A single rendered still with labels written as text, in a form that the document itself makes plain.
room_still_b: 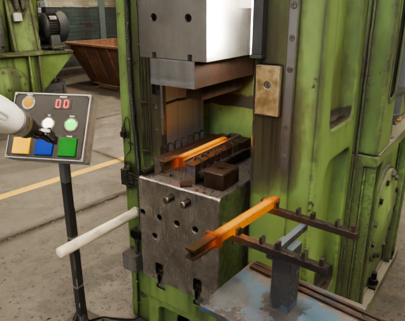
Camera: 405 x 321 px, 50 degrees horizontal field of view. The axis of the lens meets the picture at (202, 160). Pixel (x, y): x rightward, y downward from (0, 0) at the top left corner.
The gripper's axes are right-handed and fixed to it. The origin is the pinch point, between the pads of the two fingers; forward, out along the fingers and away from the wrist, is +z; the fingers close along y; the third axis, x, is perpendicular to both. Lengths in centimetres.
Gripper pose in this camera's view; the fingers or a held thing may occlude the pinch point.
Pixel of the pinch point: (51, 139)
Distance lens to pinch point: 172.7
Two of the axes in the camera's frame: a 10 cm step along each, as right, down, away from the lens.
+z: 1.5, 1.8, 9.7
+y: 9.9, 0.5, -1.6
